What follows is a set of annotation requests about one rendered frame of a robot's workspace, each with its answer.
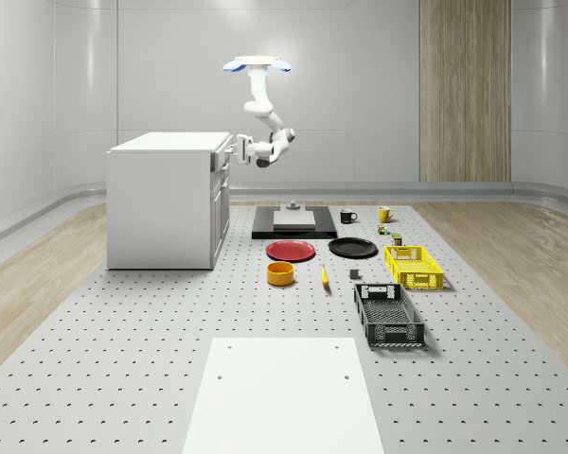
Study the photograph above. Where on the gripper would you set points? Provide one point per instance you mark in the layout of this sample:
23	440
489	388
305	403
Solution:
244	150

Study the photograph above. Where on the white drawer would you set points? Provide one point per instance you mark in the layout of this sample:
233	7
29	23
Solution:
219	161

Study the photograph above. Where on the banana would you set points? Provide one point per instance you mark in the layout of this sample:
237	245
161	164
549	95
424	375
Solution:
324	278

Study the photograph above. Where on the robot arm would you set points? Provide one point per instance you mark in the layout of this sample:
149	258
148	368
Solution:
258	90

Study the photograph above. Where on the black stove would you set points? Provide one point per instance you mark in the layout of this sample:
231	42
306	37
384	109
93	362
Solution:
265	229

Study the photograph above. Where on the drone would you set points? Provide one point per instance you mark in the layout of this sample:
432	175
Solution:
258	60

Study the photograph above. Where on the white cabinet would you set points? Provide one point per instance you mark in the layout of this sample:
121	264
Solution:
161	208

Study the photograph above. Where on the red plate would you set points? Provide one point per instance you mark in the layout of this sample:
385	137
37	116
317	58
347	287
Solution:
290	250

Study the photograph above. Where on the black mug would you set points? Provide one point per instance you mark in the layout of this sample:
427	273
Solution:
346	217

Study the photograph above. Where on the yellow bowl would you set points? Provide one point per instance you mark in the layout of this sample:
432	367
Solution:
280	276

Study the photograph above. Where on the black plate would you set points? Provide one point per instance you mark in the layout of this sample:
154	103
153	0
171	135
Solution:
352	247

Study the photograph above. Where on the yellow mug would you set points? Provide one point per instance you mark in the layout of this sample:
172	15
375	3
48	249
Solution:
384	215

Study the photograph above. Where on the puzzle cube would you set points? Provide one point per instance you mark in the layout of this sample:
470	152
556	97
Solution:
383	230

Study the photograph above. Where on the grey cube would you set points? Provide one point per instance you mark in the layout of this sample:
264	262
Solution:
355	274

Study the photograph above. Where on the flat-sided can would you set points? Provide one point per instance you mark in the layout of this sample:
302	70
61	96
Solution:
396	239

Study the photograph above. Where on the yellow basket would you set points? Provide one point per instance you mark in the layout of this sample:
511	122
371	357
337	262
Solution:
414	280

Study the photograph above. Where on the dark grey basket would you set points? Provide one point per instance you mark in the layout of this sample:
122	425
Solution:
393	333

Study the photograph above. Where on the white board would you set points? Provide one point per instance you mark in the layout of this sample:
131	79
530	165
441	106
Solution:
284	402

